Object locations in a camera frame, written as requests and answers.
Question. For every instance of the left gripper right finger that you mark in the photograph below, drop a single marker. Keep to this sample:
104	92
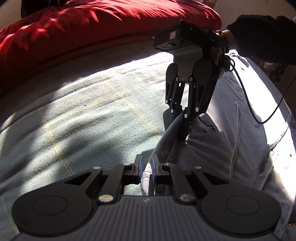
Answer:
174	177

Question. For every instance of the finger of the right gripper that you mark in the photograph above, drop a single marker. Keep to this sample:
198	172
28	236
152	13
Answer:
185	124
175	110

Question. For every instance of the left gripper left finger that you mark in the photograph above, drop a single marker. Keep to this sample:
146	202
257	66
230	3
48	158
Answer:
115	180

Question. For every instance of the grey sweatpants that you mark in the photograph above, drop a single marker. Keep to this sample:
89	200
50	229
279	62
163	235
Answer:
246	135

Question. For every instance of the black sleeve right forearm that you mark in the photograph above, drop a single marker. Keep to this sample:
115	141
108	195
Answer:
265	38

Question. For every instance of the person's right hand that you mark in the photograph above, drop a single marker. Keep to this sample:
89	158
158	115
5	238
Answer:
228	43

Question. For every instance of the green plaid bed blanket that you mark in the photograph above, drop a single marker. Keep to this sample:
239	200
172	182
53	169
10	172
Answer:
101	109

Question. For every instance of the red duvet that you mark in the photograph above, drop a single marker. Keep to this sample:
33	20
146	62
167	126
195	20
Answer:
57	33

